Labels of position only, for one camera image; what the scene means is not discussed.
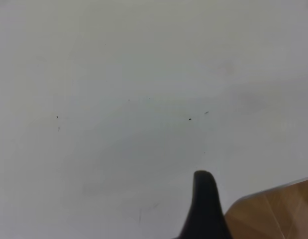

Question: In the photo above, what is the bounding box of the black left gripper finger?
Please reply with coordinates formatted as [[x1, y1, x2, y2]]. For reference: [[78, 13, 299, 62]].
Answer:
[[177, 170, 233, 239]]

